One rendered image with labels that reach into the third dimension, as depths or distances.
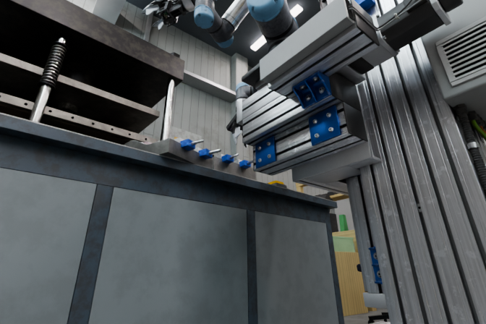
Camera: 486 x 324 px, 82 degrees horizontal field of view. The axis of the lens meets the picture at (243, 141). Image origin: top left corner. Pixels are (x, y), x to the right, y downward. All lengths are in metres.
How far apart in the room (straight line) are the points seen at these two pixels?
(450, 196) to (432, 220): 0.07
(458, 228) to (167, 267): 0.82
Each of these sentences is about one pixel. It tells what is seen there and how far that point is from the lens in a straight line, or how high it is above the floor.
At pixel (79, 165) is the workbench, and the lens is 0.99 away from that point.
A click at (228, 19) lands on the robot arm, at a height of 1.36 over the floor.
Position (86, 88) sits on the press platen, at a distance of 2.11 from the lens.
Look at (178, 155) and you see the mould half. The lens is 1.04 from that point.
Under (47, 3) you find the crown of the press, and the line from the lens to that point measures 2.23.
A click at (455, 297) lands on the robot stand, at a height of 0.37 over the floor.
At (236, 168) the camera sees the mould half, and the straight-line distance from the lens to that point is 1.34.
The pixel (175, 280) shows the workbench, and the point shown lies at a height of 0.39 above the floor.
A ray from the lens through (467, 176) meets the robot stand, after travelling 0.77.
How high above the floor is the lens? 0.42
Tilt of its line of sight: 25 degrees up
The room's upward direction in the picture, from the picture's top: 1 degrees counter-clockwise
